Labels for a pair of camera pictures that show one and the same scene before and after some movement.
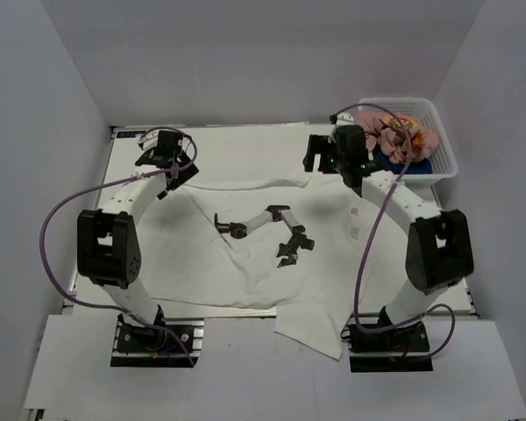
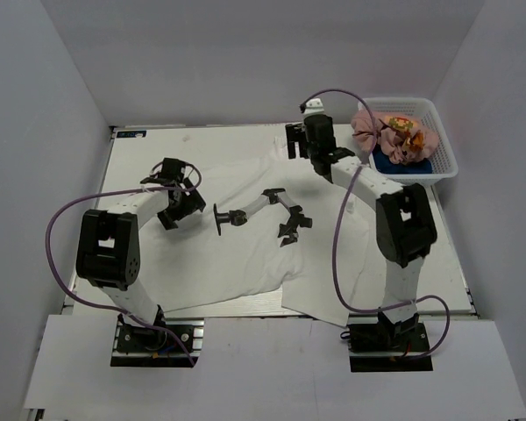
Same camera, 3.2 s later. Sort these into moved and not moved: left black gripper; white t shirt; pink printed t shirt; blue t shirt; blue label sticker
Moved: left black gripper; white t shirt
Not moved: blue t shirt; blue label sticker; pink printed t shirt
